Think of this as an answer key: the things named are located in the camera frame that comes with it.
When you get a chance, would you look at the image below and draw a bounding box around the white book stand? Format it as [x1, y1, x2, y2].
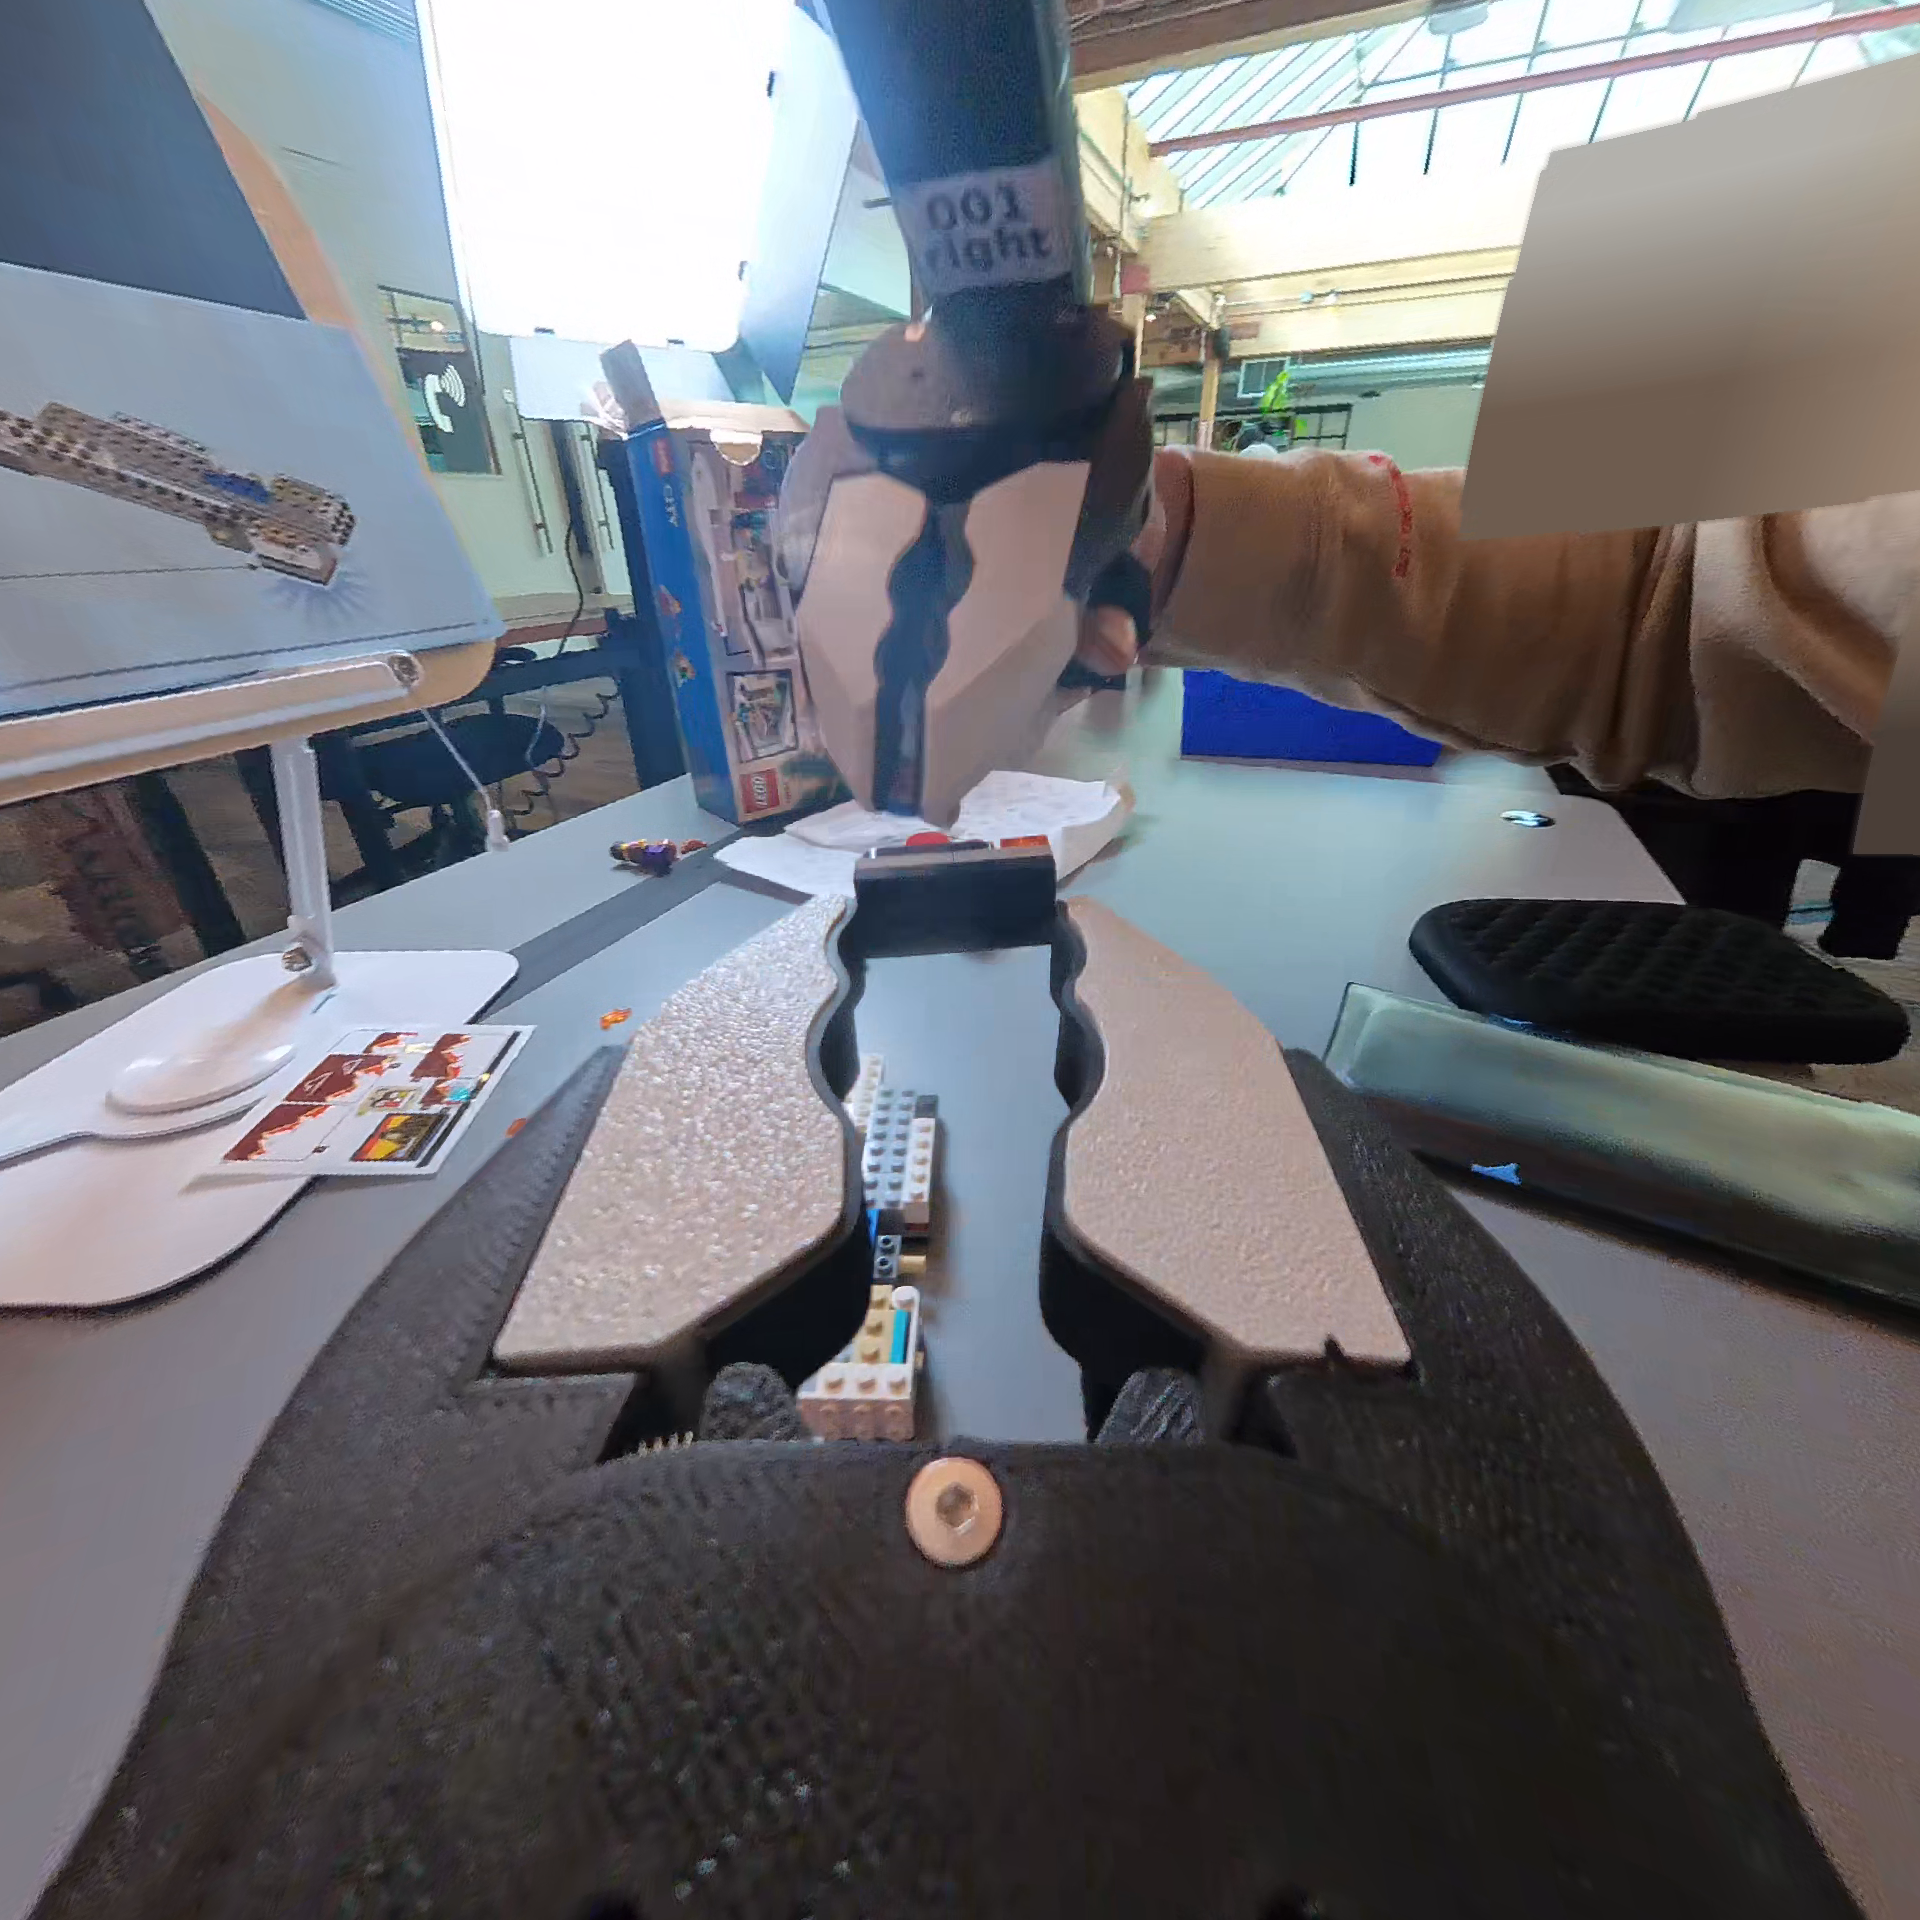
[0, 0, 517, 1312]

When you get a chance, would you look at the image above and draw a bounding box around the colourful lego set box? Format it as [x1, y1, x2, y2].
[600, 344, 887, 827]

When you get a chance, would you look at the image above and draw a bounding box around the printed white paper bag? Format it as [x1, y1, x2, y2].
[717, 767, 1134, 900]

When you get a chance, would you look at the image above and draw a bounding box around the lego sticker sheet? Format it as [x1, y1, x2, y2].
[195, 1024, 535, 1178]

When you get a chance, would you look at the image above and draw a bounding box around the small grey lego assembly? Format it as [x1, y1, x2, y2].
[851, 827, 1061, 955]

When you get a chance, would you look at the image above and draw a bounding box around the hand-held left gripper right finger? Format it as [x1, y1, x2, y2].
[1040, 894, 1416, 1440]

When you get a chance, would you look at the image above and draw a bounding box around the blue plastic bin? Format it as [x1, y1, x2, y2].
[1181, 669, 1444, 768]

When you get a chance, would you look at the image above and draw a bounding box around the black office chair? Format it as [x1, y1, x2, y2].
[360, 706, 571, 843]

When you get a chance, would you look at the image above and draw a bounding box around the instruction booklet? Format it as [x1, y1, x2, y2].
[0, 260, 503, 721]

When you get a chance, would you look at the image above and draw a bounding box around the person's right forearm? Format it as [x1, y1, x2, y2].
[1148, 443, 1920, 805]

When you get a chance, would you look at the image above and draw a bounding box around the long grey lego build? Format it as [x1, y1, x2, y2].
[797, 1049, 945, 1444]

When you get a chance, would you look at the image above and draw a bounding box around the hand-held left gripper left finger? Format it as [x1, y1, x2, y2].
[492, 895, 877, 1444]

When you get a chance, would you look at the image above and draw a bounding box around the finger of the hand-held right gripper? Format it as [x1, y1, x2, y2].
[792, 474, 934, 813]
[914, 460, 1096, 818]

